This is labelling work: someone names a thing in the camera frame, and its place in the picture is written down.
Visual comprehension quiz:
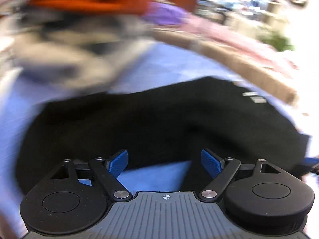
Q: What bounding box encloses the mauve blanket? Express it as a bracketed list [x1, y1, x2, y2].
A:
[155, 12, 299, 72]

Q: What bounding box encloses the black garment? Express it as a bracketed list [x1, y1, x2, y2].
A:
[15, 77, 311, 195]

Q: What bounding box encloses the tan bed cover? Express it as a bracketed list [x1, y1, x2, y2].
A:
[152, 28, 299, 107]

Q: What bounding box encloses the folded checkered cloth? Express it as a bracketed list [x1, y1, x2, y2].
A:
[0, 9, 155, 80]

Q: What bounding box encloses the blue plaid bed sheet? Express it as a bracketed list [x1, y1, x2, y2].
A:
[0, 42, 309, 232]

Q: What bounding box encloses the purple cloth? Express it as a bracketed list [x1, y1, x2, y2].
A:
[142, 1, 190, 26]

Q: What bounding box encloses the green plant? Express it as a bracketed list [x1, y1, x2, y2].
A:
[259, 31, 294, 53]

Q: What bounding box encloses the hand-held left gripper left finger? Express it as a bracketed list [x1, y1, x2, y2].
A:
[51, 149, 133, 202]

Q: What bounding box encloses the folded cream cloth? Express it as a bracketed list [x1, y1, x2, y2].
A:
[15, 40, 160, 92]

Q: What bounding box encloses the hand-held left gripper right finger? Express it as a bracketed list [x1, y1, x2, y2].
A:
[199, 149, 280, 203]

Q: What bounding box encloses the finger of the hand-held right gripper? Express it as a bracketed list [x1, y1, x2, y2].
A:
[304, 156, 319, 171]

